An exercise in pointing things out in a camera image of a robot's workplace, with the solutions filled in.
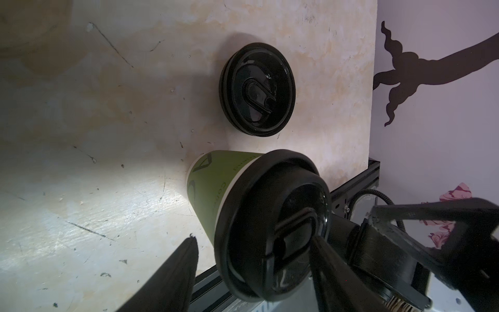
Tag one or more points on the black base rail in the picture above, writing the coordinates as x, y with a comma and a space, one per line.
273, 249

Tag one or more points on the black cup lid stack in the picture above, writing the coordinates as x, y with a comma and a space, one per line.
257, 90

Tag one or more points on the white green paper cup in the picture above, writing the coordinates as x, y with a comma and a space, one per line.
214, 187

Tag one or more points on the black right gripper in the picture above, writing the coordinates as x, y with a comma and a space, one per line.
396, 267

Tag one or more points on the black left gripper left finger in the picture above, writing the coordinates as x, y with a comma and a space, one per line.
170, 288

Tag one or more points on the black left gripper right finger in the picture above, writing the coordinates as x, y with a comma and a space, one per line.
336, 286

